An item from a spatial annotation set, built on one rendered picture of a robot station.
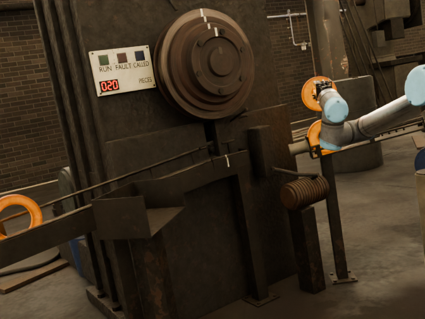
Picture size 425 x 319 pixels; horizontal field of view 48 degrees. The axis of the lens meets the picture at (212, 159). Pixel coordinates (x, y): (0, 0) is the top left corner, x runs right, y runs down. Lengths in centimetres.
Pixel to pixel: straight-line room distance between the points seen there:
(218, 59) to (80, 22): 57
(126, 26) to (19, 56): 603
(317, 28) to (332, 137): 465
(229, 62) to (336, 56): 432
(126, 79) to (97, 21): 26
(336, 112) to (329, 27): 442
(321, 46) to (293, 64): 413
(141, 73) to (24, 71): 605
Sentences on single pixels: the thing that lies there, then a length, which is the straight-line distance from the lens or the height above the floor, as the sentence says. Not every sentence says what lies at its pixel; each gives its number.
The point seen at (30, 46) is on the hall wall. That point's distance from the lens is 813.
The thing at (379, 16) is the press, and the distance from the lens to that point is 985.
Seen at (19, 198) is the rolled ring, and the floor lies 75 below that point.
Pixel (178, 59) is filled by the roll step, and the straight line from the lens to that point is 198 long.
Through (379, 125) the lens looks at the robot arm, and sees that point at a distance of 191.
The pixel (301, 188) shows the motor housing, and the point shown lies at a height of 51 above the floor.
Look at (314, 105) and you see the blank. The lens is 223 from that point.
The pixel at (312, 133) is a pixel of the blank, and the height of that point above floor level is 73.
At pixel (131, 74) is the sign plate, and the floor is 113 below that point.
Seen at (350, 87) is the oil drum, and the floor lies 81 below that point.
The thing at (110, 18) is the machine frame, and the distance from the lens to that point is 209.
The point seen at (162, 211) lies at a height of 61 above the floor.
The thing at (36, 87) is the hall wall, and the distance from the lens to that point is 806.
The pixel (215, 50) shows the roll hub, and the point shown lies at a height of 116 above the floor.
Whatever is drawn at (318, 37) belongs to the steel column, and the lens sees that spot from 651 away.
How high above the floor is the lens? 101
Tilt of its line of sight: 8 degrees down
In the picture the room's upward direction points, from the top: 10 degrees counter-clockwise
